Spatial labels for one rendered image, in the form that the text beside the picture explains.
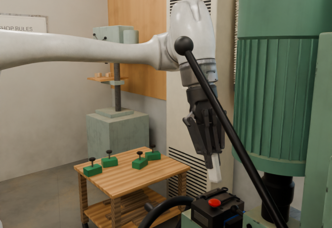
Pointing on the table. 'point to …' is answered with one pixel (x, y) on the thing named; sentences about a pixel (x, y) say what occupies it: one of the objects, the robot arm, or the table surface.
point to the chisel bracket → (256, 212)
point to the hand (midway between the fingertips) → (213, 167)
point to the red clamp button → (214, 202)
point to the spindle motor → (278, 69)
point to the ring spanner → (214, 193)
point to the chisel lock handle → (236, 210)
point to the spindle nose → (278, 194)
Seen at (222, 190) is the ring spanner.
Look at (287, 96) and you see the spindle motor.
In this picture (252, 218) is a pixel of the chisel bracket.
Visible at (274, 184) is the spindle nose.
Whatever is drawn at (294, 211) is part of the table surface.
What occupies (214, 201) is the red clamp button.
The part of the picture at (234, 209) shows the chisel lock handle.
